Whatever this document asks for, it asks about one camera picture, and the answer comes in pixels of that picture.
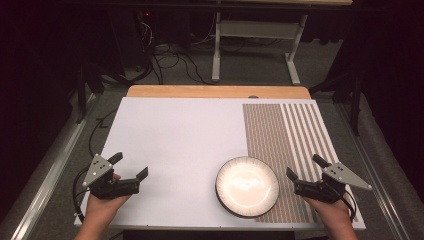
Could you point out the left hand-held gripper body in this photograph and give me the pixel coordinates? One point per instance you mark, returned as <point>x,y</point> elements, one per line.
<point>100,188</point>

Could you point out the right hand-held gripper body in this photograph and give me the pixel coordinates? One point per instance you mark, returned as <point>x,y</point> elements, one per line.
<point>316,191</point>

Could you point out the white plate with striped rim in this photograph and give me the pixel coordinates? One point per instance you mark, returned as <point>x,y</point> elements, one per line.
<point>247,186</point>

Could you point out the person's left hand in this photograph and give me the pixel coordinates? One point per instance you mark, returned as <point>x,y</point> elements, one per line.
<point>101,209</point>

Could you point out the person's right hand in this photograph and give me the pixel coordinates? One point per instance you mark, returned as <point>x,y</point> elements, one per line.
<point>330,213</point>

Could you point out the brown striped placemat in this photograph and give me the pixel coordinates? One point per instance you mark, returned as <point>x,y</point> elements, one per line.
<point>286,133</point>

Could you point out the white board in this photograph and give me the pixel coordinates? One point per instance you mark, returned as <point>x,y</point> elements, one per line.
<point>180,140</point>

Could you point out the black metal stand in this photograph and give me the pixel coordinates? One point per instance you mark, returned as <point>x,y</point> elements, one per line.
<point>356,100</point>
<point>81,93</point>

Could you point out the wooden table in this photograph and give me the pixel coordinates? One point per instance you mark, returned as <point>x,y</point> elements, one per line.
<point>216,91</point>

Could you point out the black device with red light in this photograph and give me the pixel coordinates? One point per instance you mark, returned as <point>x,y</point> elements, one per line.
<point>133,36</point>

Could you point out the silver metal floor rail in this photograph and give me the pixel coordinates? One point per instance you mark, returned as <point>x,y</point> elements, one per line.
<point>376,173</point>
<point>50,173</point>

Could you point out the white metal table frame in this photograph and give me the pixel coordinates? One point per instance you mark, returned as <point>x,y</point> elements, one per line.
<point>256,29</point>

